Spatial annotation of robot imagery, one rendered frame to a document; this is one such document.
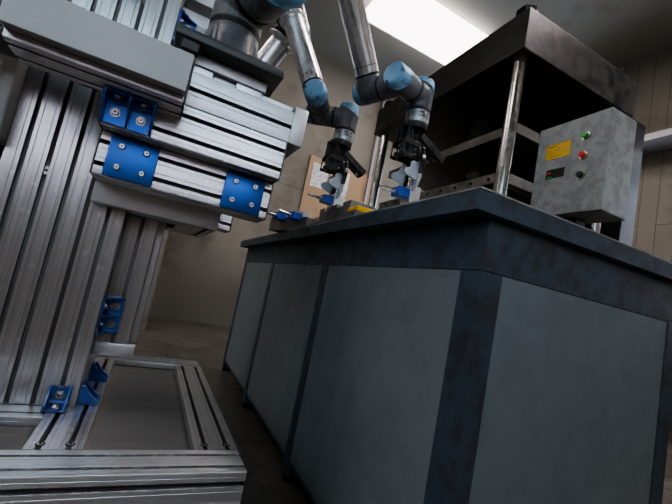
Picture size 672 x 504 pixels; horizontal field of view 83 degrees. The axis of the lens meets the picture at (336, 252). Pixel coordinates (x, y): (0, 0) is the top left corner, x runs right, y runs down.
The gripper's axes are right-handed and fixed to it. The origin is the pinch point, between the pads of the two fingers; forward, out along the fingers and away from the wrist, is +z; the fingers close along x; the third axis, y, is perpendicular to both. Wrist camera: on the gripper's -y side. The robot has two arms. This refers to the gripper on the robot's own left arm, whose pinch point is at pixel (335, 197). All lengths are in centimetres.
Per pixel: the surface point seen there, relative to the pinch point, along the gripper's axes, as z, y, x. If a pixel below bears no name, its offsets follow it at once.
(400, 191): 0.2, -7.6, 31.2
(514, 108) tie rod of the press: -63, -72, 6
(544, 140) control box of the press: -50, -84, 15
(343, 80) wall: -232, -101, -311
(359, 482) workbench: 72, 3, 56
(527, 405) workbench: 46, -12, 80
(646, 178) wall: -131, -331, -74
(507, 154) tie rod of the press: -41, -73, 7
